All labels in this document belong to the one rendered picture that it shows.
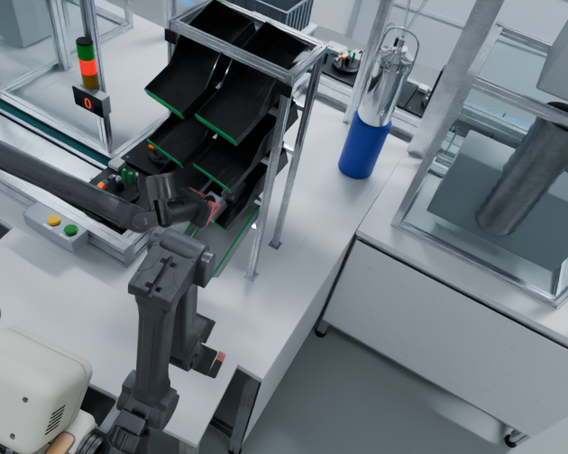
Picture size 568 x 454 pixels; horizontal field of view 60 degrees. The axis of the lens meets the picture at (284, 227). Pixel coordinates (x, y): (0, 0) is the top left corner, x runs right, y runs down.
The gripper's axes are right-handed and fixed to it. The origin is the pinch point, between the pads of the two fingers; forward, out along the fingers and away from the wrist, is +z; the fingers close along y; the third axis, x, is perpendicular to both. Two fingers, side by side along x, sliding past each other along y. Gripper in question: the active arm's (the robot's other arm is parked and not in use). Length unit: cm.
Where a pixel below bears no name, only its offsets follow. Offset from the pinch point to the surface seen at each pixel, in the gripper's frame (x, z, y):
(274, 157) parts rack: -18.6, 5.5, -9.2
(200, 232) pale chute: 17.9, 13.1, 6.4
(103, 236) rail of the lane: 33.9, 2.5, 33.0
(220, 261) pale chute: 22.0, 12.9, -3.9
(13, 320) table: 58, -23, 34
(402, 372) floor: 82, 122, -73
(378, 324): 54, 97, -51
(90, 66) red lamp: -11, 8, 61
